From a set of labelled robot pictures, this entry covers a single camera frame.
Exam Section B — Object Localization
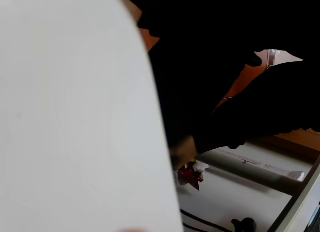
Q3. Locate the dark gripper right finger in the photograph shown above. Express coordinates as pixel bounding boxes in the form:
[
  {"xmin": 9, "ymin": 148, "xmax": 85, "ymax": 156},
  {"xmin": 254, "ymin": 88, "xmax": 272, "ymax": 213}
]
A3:
[{"xmin": 193, "ymin": 58, "xmax": 320, "ymax": 156}]

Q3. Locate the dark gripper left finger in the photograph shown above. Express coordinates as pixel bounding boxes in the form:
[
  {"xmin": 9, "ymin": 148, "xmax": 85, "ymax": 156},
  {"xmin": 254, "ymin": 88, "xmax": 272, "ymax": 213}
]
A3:
[{"xmin": 121, "ymin": 0, "xmax": 320, "ymax": 169}]

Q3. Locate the red wrapper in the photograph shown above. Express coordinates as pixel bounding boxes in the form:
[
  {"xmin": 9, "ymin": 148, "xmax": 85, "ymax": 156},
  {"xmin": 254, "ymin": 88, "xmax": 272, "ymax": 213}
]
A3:
[{"xmin": 176, "ymin": 159, "xmax": 210, "ymax": 192}]

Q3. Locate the white printed flat strip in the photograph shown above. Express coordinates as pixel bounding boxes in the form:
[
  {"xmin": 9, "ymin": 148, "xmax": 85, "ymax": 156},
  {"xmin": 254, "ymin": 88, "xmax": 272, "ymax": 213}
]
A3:
[{"xmin": 214, "ymin": 147, "xmax": 306, "ymax": 183}]

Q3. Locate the black rounded knob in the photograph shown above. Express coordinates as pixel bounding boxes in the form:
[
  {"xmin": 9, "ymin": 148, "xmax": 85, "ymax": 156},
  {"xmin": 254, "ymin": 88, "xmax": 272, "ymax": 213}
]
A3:
[{"xmin": 230, "ymin": 217, "xmax": 257, "ymax": 232}]

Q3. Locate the white blurred rounded panel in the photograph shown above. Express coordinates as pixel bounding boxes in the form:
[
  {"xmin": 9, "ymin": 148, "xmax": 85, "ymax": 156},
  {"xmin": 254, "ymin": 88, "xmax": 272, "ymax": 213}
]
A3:
[{"xmin": 0, "ymin": 0, "xmax": 185, "ymax": 232}]

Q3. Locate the black cable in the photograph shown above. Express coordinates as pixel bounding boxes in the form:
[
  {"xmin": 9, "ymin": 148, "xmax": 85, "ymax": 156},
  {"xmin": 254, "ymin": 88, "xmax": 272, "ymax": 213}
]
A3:
[{"xmin": 180, "ymin": 208, "xmax": 235, "ymax": 232}]

